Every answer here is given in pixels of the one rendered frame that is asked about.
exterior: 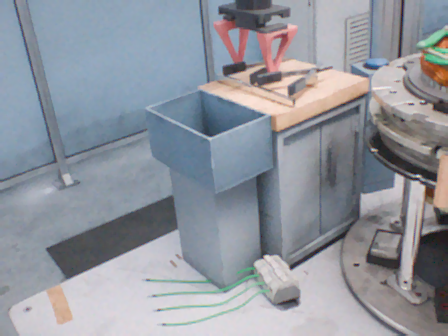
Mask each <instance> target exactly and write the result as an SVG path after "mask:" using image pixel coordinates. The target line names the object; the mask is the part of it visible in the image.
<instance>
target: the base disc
mask: <svg viewBox="0 0 448 336"><path fill-rule="evenodd" d="M401 200H402V199H401ZM401 200H398V201H393V202H390V203H388V204H384V205H382V206H381V207H377V208H376V209H374V210H371V211H370V212H368V213H366V214H365V215H363V217H362V218H360V219H358V220H357V221H356V222H355V223H354V224H353V225H352V227H351V228H350V229H349V231H348V232H347V234H346V236H345V237H344V242H343V244H342V248H341V264H342V268H343V271H344V275H345V277H346V280H347V282H348V283H349V285H350V287H351V289H352V290H353V291H354V293H355V294H356V296H357V297H358V298H359V300H360V301H362V303H364V305H365V306H367V308H368V309H369V310H370V311H372V312H373V313H374V314H376V315H377V316H378V317H380V319H382V320H383V321H385V322H387V324H390V325H391V326H393V327H394V328H395V329H398V330H399V331H402V332H403V333H405V334H408V335H409V336H448V323H443V322H440V323H439V322H438V321H437V314H436V310H435V306H434V293H435V287H433V286H431V285H430V284H427V283H426V282H425V281H423V280H422V278H420V277H419V276H417V281H419V282H420V283H422V284H421V285H420V286H421V287H422V289H424V290H426V291H427V300H426V301H424V302H422V303H420V304H415V303H411V302H409V300H407V299H406V298H405V297H404V296H402V295H401V294H399V293H398V292H397V291H396V290H394V289H393V288H392V287H391V286H389V285H388V284H387V276H388V275H389V274H392V273H393V272H398V273H399V267H400V263H399V267H398V268H397V269H396V268H389V267H386V266H379V265H375V264H372V263H366V255H367V253H368V250H369V247H370V244H371V242H372V240H373V237H374V234H375V233H376V229H384V230H387V231H395V232H399V233H403V230H402V231H401V230H396V229H394V228H392V226H390V219H392V218H395V217H397V216H398V215H400V209H401ZM440 231H448V225H439V224H438V220H437V219H436V214H435V213H434V211H433V206H431V205H430V204H428V203H427V202H426V204H425V211H424V220H423V230H422V236H425V235H427V234H430V233H436V232H440ZM422 236H421V237H422ZM429 318H431V319H429Z"/></svg>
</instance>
